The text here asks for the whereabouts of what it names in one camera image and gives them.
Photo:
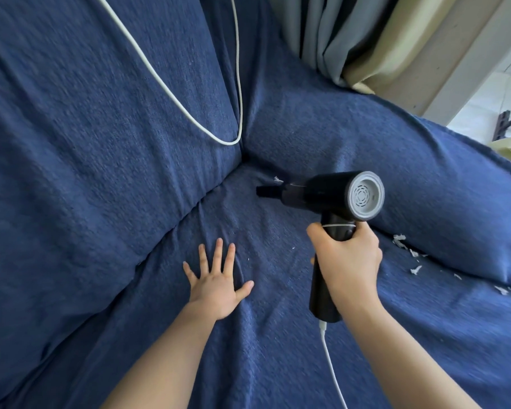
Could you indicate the beige curtain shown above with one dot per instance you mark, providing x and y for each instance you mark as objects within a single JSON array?
[{"x": 400, "y": 42}]

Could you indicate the person's right hand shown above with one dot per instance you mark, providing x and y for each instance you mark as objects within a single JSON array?
[{"x": 349, "y": 268}]

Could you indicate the blue fabric covered sofa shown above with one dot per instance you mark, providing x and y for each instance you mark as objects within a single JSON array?
[{"x": 89, "y": 166}]

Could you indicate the person's right thumb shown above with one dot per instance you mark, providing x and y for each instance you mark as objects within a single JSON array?
[{"x": 319, "y": 236}]

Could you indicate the black handheld vacuum cleaner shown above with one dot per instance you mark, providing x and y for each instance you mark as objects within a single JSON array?
[{"x": 323, "y": 193}]

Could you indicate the person's left thumb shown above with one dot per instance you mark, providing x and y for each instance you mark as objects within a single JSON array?
[{"x": 243, "y": 289}]

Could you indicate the grey curtain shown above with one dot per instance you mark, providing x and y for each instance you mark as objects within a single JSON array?
[{"x": 319, "y": 29}]

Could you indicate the person's right forearm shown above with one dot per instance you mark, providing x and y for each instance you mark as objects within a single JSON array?
[{"x": 404, "y": 357}]

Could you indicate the black metal bracket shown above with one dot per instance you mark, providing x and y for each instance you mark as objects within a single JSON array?
[{"x": 501, "y": 123}]

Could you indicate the white door frame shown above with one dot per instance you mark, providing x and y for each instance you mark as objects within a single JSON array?
[{"x": 472, "y": 55}]

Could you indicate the person's left little finger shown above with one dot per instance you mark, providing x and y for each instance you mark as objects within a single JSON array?
[{"x": 189, "y": 274}]

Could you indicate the person's left forearm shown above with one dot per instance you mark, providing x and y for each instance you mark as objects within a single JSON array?
[{"x": 166, "y": 362}]

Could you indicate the person's left hand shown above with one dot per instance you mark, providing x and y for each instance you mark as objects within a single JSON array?
[{"x": 215, "y": 293}]

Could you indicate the scattered white paper scraps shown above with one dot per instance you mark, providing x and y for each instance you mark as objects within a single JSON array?
[{"x": 399, "y": 241}]

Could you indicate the person's left middle finger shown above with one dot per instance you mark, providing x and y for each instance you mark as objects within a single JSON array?
[{"x": 218, "y": 255}]

